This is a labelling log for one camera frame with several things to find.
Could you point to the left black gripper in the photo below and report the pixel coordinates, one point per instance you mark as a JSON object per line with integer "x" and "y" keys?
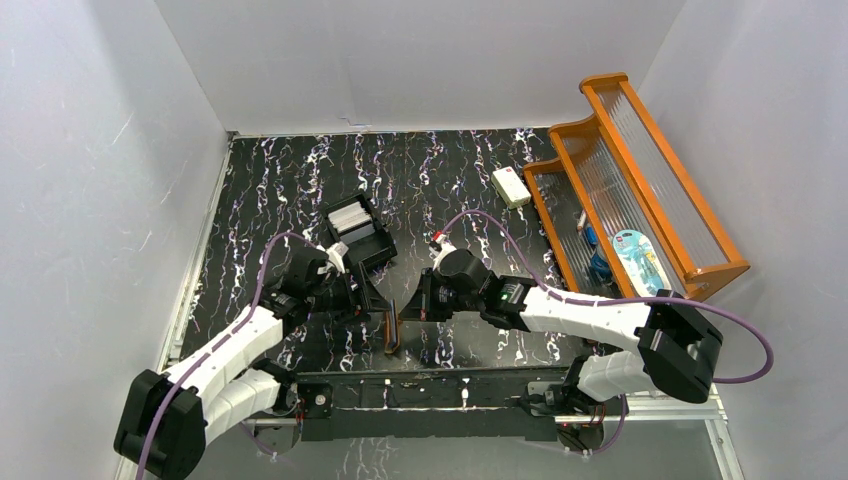
{"x": 361, "y": 292}

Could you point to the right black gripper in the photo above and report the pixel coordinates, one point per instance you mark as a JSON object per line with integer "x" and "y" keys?
{"x": 417, "y": 307}

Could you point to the orange leather card holder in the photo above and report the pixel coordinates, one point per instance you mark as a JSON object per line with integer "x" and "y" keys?
{"x": 392, "y": 326}

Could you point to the black card tray box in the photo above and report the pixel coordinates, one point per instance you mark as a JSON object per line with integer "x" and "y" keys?
{"x": 371, "y": 244}

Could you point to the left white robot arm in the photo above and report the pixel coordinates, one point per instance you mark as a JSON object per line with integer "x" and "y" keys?
{"x": 170, "y": 418}

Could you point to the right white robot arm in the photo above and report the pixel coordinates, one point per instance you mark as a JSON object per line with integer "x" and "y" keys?
{"x": 663, "y": 343}

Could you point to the stack of white cards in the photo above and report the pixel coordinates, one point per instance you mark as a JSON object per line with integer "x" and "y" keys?
{"x": 349, "y": 217}

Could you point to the white rectangular box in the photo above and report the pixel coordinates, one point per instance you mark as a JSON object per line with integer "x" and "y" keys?
{"x": 511, "y": 187}

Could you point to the blue item on shelf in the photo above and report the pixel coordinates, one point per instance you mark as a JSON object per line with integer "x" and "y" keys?
{"x": 598, "y": 262}

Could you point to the blue blister pack item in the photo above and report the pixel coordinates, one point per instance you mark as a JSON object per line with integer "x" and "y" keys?
{"x": 640, "y": 262}

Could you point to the orange wooden shelf rack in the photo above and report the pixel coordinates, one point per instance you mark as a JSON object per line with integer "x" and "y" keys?
{"x": 618, "y": 166}

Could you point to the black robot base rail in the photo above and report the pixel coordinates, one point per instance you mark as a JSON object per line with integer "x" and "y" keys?
{"x": 447, "y": 403}

